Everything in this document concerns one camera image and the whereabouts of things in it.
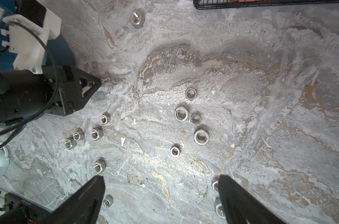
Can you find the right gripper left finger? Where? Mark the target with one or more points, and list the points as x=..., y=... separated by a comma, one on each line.
x=82, y=207

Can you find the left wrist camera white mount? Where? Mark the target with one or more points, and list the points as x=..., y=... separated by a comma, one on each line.
x=27, y=29

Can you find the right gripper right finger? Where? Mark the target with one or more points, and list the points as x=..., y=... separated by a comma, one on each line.
x=240, y=207

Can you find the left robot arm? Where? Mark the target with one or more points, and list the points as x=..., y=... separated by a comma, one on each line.
x=23, y=94

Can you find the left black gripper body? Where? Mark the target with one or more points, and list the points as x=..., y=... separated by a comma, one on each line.
x=75, y=89

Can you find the teal plastic storage box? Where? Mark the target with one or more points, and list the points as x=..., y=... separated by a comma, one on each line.
x=58, y=47

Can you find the black wire desk organizer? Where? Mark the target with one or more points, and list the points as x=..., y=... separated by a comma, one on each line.
x=221, y=4

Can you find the steel hex nut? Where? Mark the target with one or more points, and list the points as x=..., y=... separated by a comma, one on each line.
x=201, y=137
x=96, y=133
x=219, y=208
x=137, y=18
x=105, y=119
x=70, y=143
x=195, y=119
x=215, y=183
x=181, y=114
x=99, y=166
x=78, y=135
x=175, y=151
x=191, y=93

